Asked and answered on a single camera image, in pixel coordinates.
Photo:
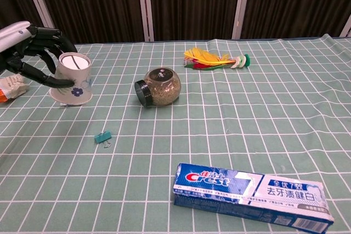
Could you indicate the glass jar with black lid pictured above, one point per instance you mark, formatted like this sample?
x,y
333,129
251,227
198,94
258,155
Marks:
x,y
161,87

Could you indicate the orange white snack packet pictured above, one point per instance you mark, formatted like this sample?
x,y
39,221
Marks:
x,y
12,87

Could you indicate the green grid tablecloth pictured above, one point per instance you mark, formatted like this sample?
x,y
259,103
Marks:
x,y
219,124

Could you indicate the blue binder clip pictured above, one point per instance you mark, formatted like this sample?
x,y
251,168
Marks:
x,y
102,136

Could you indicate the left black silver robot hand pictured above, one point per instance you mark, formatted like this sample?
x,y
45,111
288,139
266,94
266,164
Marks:
x,y
33,42

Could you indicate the blue Crest toothpaste box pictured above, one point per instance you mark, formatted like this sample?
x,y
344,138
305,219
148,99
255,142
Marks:
x,y
246,193

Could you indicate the white paper cup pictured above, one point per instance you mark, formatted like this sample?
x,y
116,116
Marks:
x,y
72,80

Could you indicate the colourful feather shuttlecock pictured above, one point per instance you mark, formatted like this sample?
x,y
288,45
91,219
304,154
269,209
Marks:
x,y
208,60

